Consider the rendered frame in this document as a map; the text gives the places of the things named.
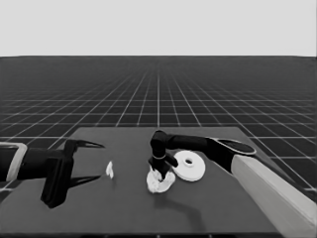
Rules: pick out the large thick white disc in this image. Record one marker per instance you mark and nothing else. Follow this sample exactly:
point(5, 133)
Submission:
point(195, 168)

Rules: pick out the small white gear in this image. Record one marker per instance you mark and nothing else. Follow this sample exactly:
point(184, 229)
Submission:
point(152, 176)
point(171, 178)

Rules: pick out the small thin white T-piece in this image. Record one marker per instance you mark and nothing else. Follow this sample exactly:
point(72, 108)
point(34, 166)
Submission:
point(110, 170)

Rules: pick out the white round carrier with pins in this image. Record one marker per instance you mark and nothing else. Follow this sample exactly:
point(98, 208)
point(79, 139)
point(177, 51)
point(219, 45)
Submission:
point(161, 188)

